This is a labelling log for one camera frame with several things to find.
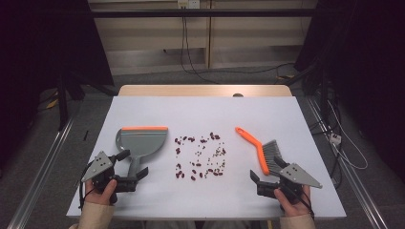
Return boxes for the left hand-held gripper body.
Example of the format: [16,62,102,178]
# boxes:
[80,151,139,205]

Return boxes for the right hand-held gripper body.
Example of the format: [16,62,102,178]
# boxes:
[256,162,323,203]

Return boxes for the grey dustpan with orange edge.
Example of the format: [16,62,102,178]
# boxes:
[115,125,169,179]

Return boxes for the orange brush with grey bristles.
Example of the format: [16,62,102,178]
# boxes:
[234,126,285,177]

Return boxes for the small green beans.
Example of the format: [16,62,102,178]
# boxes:
[193,141,228,179]

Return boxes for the red beans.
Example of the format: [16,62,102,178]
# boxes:
[173,131,227,182]

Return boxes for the person's left hand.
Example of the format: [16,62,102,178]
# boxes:
[83,178,118,206]

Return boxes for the person's right hand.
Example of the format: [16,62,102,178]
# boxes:
[273,185,312,219]

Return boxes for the black metal stand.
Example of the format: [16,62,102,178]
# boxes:
[284,61,330,122]
[55,70,119,132]

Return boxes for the yellow floor tape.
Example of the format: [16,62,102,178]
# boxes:
[45,97,60,110]

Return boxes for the wooden table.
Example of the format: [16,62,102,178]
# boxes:
[117,84,293,98]

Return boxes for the black curtain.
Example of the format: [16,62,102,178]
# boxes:
[293,0,405,183]
[0,0,115,174]

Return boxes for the black horizontal bar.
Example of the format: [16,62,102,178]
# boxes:
[88,8,320,19]

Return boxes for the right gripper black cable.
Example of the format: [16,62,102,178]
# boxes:
[286,186,315,221]

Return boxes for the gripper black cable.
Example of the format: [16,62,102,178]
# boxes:
[77,161,97,212]
[286,186,315,221]

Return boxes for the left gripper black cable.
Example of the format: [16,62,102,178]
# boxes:
[77,161,97,212]

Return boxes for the bundle of black cables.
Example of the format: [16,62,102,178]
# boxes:
[309,94,346,189]

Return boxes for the aluminium floor rail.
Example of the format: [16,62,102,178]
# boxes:
[7,111,79,229]
[306,95,390,229]

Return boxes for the white cable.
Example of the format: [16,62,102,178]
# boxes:
[327,99,370,171]

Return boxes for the black hanging cable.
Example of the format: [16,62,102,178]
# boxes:
[180,8,222,86]
[183,8,296,76]

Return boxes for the white wall socket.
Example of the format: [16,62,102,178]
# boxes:
[177,0,202,10]

